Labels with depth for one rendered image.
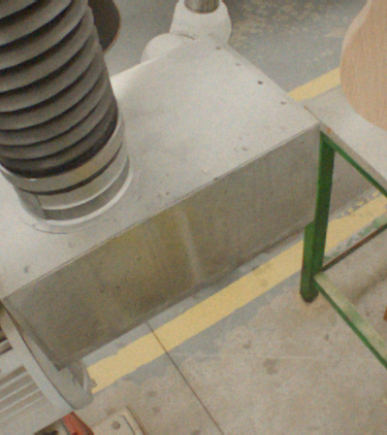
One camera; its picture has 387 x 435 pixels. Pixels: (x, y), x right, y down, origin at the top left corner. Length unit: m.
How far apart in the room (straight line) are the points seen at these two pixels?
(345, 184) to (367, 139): 1.13
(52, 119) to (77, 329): 0.21
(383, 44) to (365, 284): 1.41
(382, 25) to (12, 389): 0.70
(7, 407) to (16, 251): 0.25
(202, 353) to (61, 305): 1.60
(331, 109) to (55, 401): 0.98
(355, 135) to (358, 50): 0.46
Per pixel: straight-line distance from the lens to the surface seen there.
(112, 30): 0.58
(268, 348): 2.05
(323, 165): 1.50
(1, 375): 0.66
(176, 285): 0.54
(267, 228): 0.56
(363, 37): 0.89
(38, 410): 0.69
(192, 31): 1.66
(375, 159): 1.30
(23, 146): 0.40
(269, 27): 3.29
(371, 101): 0.97
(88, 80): 0.39
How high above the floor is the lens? 1.88
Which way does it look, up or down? 52 degrees down
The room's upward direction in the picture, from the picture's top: 11 degrees counter-clockwise
